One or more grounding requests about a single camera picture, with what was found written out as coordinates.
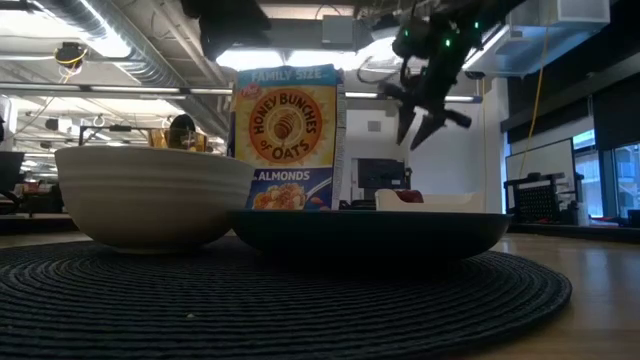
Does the dark green plate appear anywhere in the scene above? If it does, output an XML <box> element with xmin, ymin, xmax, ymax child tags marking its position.
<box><xmin>227</xmin><ymin>208</ymin><xmax>512</xmax><ymax>261</ymax></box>

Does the black monitor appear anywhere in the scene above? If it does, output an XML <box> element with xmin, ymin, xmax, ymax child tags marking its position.
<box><xmin>356</xmin><ymin>157</ymin><xmax>413</xmax><ymax>191</ymax></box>

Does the ceiling light strip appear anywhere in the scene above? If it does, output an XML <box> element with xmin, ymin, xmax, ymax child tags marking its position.
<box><xmin>0</xmin><ymin>82</ymin><xmax>234</xmax><ymax>97</ymax></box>

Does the white ceramic bowl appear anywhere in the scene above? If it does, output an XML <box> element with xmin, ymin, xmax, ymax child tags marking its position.
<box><xmin>53</xmin><ymin>145</ymin><xmax>256</xmax><ymax>255</ymax></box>

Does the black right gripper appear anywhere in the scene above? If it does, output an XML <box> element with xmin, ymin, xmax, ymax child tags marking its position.
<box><xmin>378</xmin><ymin>52</ymin><xmax>474</xmax><ymax>151</ymax></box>

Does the honey oats cereal box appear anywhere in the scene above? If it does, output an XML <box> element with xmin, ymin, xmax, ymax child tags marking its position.
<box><xmin>227</xmin><ymin>63</ymin><xmax>347</xmax><ymax>211</ymax></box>

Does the yellow hanging cable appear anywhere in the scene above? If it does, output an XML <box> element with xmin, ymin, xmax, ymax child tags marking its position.
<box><xmin>517</xmin><ymin>24</ymin><xmax>549</xmax><ymax>179</ymax></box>

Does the black ceiling device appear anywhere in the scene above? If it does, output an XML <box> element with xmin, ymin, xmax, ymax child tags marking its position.
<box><xmin>53</xmin><ymin>41</ymin><xmax>89</xmax><ymax>70</ymax></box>

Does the whiteboard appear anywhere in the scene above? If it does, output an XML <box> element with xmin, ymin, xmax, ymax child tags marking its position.
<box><xmin>504</xmin><ymin>138</ymin><xmax>577</xmax><ymax>201</ymax></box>

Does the grey ceiling box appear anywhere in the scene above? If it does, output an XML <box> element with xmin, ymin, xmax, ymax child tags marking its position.
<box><xmin>321</xmin><ymin>14</ymin><xmax>357</xmax><ymax>46</ymax></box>

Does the dark round woven placemat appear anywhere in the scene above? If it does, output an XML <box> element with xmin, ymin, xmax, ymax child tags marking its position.
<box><xmin>0</xmin><ymin>235</ymin><xmax>574</xmax><ymax>360</ymax></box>

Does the silver ceiling duct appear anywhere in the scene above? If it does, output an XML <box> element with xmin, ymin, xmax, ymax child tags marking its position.
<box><xmin>29</xmin><ymin>0</ymin><xmax>231</xmax><ymax>139</ymax></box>

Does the white plastic container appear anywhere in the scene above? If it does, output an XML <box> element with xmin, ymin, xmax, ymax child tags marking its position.
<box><xmin>374</xmin><ymin>188</ymin><xmax>485</xmax><ymax>214</ymax></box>

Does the white ceiling air unit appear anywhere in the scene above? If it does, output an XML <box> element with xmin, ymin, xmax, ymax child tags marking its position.
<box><xmin>462</xmin><ymin>0</ymin><xmax>612</xmax><ymax>79</ymax></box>

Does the black equipment cart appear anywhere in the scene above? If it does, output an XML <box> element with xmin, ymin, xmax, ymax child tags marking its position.
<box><xmin>502</xmin><ymin>171</ymin><xmax>585</xmax><ymax>226</ymax></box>

